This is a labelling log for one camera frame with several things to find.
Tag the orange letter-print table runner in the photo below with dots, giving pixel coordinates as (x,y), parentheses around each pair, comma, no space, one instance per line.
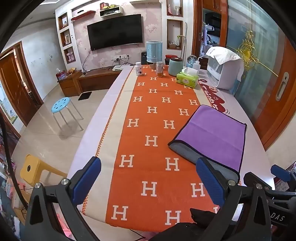
(148,162)

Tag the purple towel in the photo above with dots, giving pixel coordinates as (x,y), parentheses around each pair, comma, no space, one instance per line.
(215,129)

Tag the white appliance with cloth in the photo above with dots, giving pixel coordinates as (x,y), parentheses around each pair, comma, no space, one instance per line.
(225,56)

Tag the wall-mounted black television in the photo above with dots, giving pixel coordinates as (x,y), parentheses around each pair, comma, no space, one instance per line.
(114,32)

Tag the white wall shelf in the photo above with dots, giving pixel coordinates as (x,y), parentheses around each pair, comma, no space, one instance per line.
(111,12)

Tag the sliding glass door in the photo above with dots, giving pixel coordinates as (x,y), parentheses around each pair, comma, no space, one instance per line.
(259,69)

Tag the light blue cylindrical container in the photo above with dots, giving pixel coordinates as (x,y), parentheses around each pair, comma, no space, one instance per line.
(154,52)

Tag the brown wooden door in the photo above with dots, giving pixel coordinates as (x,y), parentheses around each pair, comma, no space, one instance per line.
(16,85)

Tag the red wall shelf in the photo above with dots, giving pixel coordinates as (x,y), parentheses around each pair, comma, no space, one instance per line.
(82,15)

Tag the white pill bottle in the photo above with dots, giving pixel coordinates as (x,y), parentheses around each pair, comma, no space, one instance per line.
(138,69)

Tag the red and black container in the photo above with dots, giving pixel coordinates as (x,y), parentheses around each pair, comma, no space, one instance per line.
(170,58)

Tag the white set-top box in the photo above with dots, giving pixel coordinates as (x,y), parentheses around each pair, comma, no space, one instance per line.
(118,68)

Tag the black floor mat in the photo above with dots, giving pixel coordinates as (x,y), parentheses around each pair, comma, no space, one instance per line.
(84,95)

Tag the amber glass jar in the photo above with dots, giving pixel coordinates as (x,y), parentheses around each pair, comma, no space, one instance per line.
(159,69)

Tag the wooden side cabinet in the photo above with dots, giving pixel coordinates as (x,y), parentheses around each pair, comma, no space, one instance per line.
(69,84)

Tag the teal canister with black lid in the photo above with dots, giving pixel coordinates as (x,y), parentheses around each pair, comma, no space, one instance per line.
(175,68)

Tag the snow globe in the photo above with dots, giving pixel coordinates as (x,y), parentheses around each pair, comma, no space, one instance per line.
(192,60)

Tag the blue round stool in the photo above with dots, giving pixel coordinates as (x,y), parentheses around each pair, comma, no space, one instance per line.
(60,104)

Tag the dark cloth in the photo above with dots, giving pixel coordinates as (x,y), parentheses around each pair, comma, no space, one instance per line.
(203,217)

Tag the gold hanging ornament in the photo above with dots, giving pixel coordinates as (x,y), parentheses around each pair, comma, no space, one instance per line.
(247,51)

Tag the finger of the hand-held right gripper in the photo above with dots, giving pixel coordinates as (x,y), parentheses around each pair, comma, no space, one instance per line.
(279,172)
(259,183)

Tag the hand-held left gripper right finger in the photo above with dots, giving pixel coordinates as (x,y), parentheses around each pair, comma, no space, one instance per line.
(209,183)

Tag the wooden television cabinet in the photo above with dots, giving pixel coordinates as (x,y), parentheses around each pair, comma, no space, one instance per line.
(97,80)

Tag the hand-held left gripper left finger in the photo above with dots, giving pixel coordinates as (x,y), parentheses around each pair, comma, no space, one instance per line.
(86,180)

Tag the black speaker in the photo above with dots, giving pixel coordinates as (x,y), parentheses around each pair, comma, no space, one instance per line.
(144,58)

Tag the white squeeze bottle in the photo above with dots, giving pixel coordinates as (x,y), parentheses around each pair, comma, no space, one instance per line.
(197,65)

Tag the yellow plastic stool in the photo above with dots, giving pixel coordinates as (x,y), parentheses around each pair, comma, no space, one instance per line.
(31,168)

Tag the green tissue box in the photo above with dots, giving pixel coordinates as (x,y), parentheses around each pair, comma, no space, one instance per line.
(186,80)

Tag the white countertop appliance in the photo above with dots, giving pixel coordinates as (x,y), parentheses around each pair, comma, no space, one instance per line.
(222,76)

